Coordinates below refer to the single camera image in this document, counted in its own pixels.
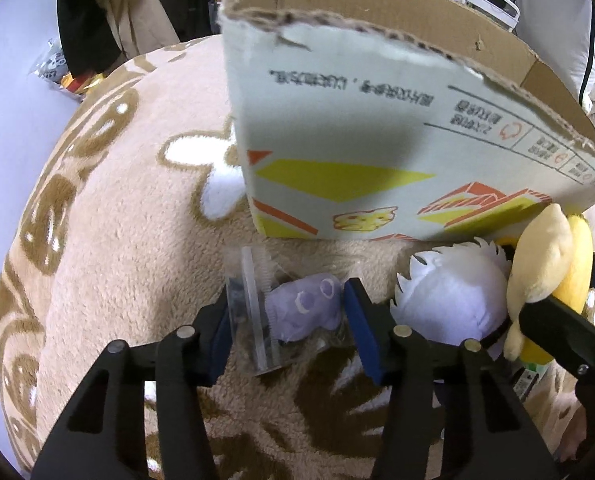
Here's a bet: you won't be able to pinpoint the green tissue pack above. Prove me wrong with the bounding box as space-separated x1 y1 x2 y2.
511 360 549 402

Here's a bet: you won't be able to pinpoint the yellow plush toy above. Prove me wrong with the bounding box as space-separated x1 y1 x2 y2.
503 204 593 365

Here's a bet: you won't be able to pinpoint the purple plush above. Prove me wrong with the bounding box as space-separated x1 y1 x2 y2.
224 245 356 376

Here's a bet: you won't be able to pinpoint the white-haired dark plush doll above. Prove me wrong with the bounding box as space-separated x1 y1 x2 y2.
390 237 511 359

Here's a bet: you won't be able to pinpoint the beige patterned rug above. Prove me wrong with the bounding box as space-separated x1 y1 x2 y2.
0 34 595 480

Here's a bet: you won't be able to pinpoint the cardboard box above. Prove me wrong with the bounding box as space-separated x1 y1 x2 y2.
219 0 595 242

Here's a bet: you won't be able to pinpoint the white softbox curtain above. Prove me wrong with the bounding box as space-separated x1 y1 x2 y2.
517 0 595 125

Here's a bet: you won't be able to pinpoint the snack bags on floor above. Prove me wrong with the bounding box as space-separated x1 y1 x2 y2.
30 39 105 101

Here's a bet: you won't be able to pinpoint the white utility cart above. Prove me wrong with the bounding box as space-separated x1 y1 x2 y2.
462 0 521 32

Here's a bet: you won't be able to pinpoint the beige coat hanging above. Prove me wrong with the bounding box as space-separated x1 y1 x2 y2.
96 0 179 58

